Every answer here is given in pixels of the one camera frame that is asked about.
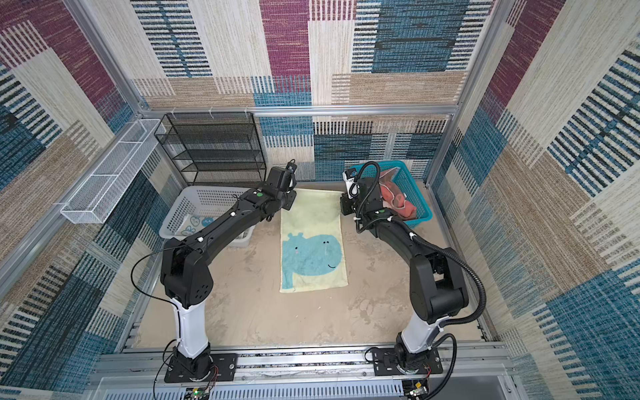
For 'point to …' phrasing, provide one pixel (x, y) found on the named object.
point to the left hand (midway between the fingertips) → (282, 186)
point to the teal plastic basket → (410, 186)
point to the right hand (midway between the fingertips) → (346, 195)
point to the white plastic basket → (187, 209)
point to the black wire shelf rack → (216, 148)
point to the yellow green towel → (311, 248)
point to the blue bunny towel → (193, 223)
